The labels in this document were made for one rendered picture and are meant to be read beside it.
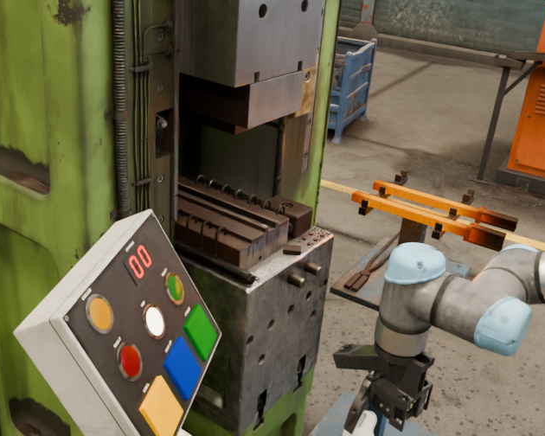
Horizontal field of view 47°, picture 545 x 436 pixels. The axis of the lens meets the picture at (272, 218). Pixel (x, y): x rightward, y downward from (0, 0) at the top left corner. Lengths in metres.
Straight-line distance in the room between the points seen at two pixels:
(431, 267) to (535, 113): 3.97
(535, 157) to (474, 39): 4.29
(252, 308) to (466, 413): 1.38
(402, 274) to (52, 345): 0.47
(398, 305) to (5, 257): 1.07
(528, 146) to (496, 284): 3.98
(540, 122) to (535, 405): 2.47
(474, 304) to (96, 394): 0.51
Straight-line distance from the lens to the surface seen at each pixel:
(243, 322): 1.49
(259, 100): 1.34
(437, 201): 1.82
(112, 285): 0.97
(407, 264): 0.86
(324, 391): 2.59
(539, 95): 4.76
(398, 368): 0.97
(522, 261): 0.96
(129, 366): 0.95
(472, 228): 1.69
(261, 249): 1.53
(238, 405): 1.64
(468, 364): 2.90
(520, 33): 8.85
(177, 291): 1.11
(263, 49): 1.32
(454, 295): 0.86
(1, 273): 1.70
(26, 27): 1.37
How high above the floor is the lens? 1.70
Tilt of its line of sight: 26 degrees down
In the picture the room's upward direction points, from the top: 5 degrees clockwise
